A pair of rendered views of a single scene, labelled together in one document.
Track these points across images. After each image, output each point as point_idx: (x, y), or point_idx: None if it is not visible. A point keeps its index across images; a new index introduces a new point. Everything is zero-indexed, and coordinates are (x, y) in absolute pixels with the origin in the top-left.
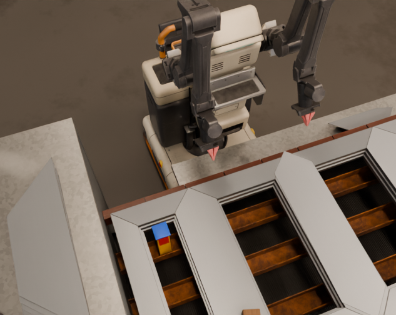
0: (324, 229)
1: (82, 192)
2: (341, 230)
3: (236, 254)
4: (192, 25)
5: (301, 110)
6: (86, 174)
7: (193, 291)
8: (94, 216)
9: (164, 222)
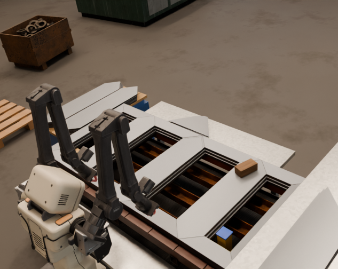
0: (164, 166)
1: (244, 259)
2: (160, 160)
3: (209, 193)
4: (125, 116)
5: (95, 170)
6: (227, 267)
7: (240, 229)
8: (256, 239)
9: (217, 234)
